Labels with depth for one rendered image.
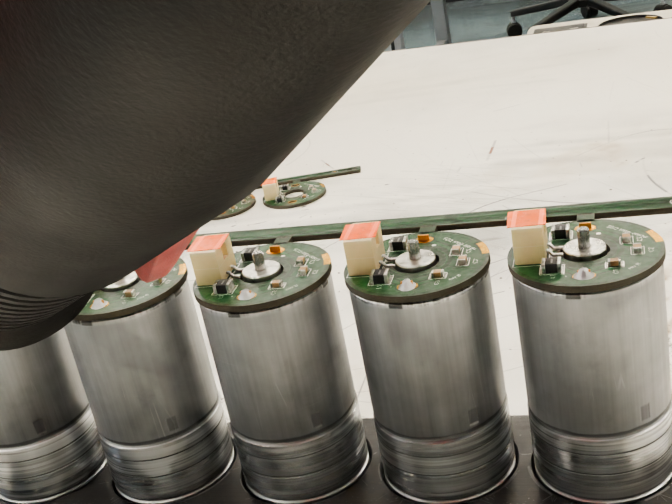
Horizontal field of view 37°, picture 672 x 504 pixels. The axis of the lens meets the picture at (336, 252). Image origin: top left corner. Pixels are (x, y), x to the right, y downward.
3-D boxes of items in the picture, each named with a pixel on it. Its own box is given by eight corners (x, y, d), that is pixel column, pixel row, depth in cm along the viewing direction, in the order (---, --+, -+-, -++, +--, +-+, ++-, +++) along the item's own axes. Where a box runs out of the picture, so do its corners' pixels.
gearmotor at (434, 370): (515, 543, 18) (479, 285, 16) (380, 542, 19) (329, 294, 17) (524, 459, 20) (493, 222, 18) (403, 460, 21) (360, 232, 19)
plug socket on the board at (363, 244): (392, 274, 17) (386, 238, 17) (343, 277, 17) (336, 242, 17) (400, 253, 18) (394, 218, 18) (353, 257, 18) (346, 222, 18)
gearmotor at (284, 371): (362, 542, 19) (309, 295, 17) (238, 540, 19) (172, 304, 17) (386, 460, 21) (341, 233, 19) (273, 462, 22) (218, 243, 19)
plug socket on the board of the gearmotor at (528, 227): (562, 263, 16) (558, 225, 16) (509, 267, 17) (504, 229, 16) (564, 242, 17) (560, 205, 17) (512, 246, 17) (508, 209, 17)
